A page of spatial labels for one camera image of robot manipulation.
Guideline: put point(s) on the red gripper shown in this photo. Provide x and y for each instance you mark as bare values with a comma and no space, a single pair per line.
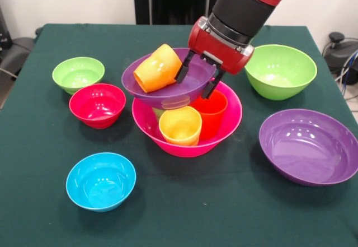
221,49

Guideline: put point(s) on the purple bowl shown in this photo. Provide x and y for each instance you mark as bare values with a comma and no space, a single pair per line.
307,149
173,94

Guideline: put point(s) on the red cup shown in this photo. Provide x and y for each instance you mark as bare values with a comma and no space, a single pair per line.
214,115

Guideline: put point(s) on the orange cup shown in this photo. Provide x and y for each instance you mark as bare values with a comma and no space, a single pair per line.
156,69

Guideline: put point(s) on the large pink bowl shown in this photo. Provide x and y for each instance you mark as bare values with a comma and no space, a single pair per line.
232,115

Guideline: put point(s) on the green cup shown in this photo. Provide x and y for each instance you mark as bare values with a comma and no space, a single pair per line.
157,113

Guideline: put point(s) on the yellow cup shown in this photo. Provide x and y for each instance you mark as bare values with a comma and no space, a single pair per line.
180,129

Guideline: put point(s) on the large green bowl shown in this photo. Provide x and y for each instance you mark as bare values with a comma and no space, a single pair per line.
282,67

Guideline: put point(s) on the blue bowl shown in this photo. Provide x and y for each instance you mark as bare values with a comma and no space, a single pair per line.
100,182

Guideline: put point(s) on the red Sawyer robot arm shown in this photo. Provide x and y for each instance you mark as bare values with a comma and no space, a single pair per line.
246,3

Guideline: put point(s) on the small red bowl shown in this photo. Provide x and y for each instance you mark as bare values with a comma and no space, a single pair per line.
96,107

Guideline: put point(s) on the small green bowl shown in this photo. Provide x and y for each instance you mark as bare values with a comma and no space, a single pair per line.
78,74

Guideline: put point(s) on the dark green tablecloth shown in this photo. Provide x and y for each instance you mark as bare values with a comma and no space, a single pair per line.
195,202

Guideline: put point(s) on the black floor stand base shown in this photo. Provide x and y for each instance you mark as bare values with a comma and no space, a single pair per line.
339,51
14,53

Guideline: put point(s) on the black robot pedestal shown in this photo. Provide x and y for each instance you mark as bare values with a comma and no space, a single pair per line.
173,0

